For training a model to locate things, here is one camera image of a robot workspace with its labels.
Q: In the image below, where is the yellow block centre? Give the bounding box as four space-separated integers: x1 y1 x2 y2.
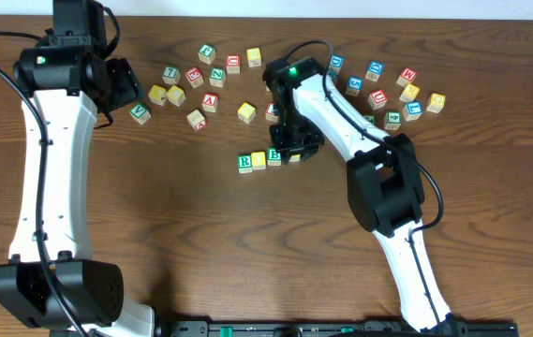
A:
237 102 256 124

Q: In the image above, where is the green J block top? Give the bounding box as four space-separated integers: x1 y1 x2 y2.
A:
198 43 216 65

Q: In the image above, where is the red A block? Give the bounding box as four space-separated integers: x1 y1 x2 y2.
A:
201 93 219 112

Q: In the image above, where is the yellow G block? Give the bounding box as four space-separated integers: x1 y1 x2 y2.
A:
426 93 446 113

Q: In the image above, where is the red u block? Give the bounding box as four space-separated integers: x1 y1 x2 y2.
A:
367 90 388 110
226 54 241 74

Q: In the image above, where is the yellow block far left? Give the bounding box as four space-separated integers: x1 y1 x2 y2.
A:
148 85 167 106

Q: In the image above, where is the blue 5 block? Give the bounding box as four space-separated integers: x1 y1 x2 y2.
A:
346 76 363 96

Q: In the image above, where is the green j block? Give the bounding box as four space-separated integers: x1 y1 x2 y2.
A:
363 115 376 125
198 43 216 65

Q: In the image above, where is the blue D block right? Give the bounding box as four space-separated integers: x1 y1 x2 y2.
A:
365 61 384 82

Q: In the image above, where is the green 7 block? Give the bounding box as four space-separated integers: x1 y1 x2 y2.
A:
162 66 181 85

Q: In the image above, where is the green R block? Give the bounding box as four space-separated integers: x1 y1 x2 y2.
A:
237 154 253 174

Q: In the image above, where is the yellow K block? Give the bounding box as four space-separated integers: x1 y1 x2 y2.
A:
399 83 420 103

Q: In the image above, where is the yellow block beside left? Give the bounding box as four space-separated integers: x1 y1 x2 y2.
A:
167 85 185 107

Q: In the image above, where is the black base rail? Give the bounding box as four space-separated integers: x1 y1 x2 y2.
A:
169 320 520 337

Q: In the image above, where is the red M block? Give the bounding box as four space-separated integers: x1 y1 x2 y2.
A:
396 67 418 87

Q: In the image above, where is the blue d block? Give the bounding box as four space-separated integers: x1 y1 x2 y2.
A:
365 61 384 82
329 54 345 74

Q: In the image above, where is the green 4 block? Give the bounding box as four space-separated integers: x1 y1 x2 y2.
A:
384 111 402 130

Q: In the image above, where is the red E block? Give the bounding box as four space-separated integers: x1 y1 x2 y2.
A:
185 66 204 88

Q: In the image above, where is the blue D block upper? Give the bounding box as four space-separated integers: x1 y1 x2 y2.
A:
329 54 345 74

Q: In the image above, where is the red U block top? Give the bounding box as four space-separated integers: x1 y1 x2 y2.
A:
226 54 241 74

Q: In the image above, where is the green N block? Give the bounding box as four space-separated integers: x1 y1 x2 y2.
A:
209 67 226 87

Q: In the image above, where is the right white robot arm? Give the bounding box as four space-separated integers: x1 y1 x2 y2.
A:
262 57 451 332

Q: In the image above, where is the green J block right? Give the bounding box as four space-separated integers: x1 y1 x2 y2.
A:
363 115 376 125

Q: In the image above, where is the tilted red wooden block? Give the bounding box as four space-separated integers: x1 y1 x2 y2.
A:
186 110 207 131

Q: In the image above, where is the yellow O block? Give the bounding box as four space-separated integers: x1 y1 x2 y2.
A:
289 154 301 163
251 151 267 170

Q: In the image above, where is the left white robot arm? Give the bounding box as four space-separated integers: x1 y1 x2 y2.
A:
0 0 168 336

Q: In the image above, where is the green V block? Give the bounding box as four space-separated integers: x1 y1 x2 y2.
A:
129 103 151 125

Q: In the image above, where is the green B block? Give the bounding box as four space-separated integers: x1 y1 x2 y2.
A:
267 147 282 166

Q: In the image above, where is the blue L block right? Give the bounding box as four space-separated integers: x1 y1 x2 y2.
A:
402 101 423 121

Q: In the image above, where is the red U block right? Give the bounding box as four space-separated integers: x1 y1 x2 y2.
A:
367 90 388 110

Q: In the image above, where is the yellow block top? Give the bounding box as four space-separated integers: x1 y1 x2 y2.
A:
246 48 262 67

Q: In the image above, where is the red I block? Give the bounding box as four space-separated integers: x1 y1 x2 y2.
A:
265 102 279 123

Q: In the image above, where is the blue P block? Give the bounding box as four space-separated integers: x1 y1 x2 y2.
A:
328 69 339 83

